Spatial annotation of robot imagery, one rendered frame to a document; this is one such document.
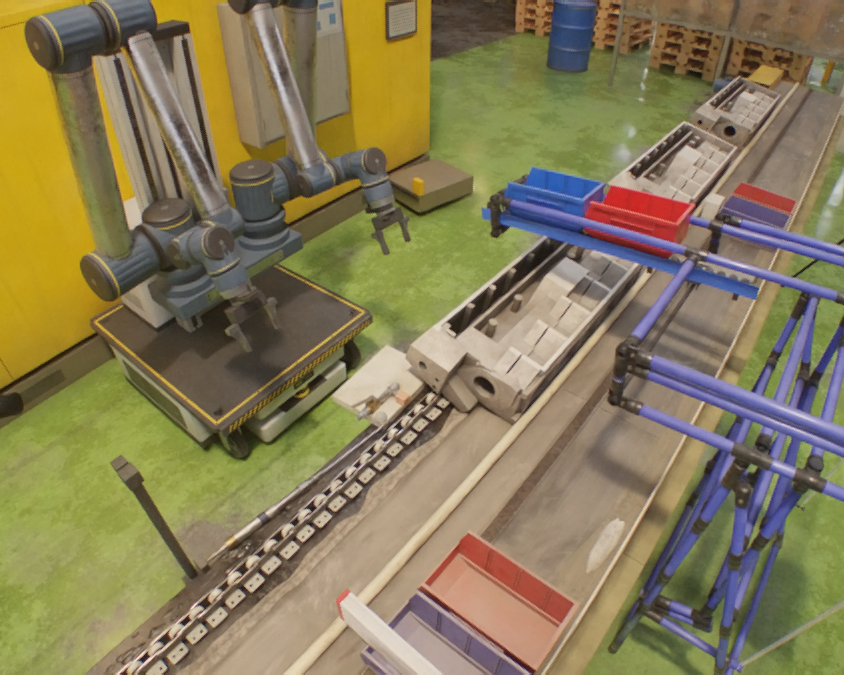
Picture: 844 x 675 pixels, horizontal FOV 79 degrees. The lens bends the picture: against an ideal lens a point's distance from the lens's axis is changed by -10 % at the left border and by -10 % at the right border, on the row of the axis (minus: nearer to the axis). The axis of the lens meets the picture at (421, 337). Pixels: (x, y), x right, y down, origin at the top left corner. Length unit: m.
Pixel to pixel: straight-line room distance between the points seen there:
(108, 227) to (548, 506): 1.71
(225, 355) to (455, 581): 1.69
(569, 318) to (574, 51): 6.56
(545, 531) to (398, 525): 0.41
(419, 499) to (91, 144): 1.48
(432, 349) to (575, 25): 6.85
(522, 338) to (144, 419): 2.04
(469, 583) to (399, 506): 0.30
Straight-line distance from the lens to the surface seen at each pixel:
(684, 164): 3.37
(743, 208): 3.29
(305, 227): 4.14
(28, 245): 3.17
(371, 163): 2.21
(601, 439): 1.91
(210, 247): 1.80
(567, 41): 8.31
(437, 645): 1.51
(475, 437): 1.84
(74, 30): 1.91
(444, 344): 1.80
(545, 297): 2.10
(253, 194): 2.58
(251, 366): 2.73
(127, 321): 3.25
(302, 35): 2.44
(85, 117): 1.99
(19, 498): 3.18
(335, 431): 2.84
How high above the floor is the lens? 2.18
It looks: 42 degrees down
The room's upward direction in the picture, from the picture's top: straight up
